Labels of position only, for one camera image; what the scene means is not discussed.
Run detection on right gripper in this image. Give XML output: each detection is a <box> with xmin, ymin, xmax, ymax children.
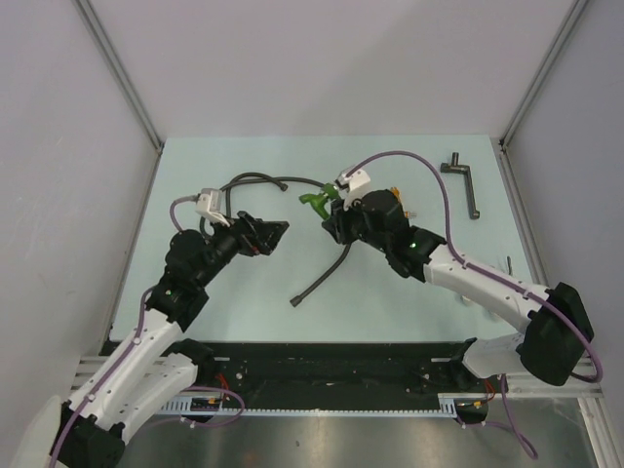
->
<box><xmin>323</xmin><ymin>190</ymin><xmax>389</xmax><ymax>254</ymax></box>

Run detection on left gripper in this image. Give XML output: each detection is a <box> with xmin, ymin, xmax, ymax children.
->
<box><xmin>195</xmin><ymin>211</ymin><xmax>288</xmax><ymax>289</ymax></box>

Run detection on green water faucet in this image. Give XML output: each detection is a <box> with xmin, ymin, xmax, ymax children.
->
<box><xmin>298</xmin><ymin>183</ymin><xmax>339</xmax><ymax>220</ymax></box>

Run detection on dark flexible shower hose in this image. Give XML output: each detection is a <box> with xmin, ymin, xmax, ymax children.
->
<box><xmin>199</xmin><ymin>171</ymin><xmax>355</xmax><ymax>309</ymax></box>

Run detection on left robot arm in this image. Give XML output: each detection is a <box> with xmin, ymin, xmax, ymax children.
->
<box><xmin>47</xmin><ymin>211</ymin><xmax>289</xmax><ymax>467</ymax></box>

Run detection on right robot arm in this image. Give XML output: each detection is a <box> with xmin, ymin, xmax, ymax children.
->
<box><xmin>322</xmin><ymin>185</ymin><xmax>594</xmax><ymax>391</ymax></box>

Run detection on orange water faucet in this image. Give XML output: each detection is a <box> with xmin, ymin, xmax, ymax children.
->
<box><xmin>390</xmin><ymin>186</ymin><xmax>417</xmax><ymax>219</ymax></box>

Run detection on dark metal faucet spout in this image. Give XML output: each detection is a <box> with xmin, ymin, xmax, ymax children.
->
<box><xmin>440</xmin><ymin>152</ymin><xmax>481</xmax><ymax>220</ymax></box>

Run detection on chrome faucet white fittings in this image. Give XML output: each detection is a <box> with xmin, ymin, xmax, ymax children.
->
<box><xmin>457</xmin><ymin>255</ymin><xmax>513</xmax><ymax>323</ymax></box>

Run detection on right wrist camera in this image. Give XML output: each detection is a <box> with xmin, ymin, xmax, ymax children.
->
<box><xmin>335</xmin><ymin>169</ymin><xmax>371</xmax><ymax>210</ymax></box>

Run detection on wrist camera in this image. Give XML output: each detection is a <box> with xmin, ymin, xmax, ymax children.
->
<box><xmin>335</xmin><ymin>169</ymin><xmax>371</xmax><ymax>210</ymax></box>
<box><xmin>195</xmin><ymin>188</ymin><xmax>230</xmax><ymax>227</ymax></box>

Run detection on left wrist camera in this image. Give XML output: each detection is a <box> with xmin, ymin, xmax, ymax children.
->
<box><xmin>195</xmin><ymin>188</ymin><xmax>230</xmax><ymax>227</ymax></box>

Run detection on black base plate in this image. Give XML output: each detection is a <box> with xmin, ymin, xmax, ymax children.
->
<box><xmin>99</xmin><ymin>340</ymin><xmax>566</xmax><ymax>410</ymax></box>

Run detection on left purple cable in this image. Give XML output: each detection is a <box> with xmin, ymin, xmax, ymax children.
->
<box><xmin>48</xmin><ymin>194</ymin><xmax>248</xmax><ymax>459</ymax></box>

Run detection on white slotted cable duct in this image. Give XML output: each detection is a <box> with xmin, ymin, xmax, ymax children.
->
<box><xmin>155</xmin><ymin>395</ymin><xmax>457</xmax><ymax>418</ymax></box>

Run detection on left aluminium frame post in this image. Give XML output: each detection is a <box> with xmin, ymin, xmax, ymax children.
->
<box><xmin>71</xmin><ymin>0</ymin><xmax>164</xmax><ymax>155</ymax></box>

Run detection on aluminium frame post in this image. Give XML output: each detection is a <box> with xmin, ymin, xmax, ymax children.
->
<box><xmin>498</xmin><ymin>0</ymin><xmax>593</xmax><ymax>151</ymax></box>
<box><xmin>71</xmin><ymin>0</ymin><xmax>164</xmax><ymax>155</ymax></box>

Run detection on right aluminium frame post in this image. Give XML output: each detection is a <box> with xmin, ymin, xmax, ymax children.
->
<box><xmin>498</xmin><ymin>0</ymin><xmax>593</xmax><ymax>151</ymax></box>

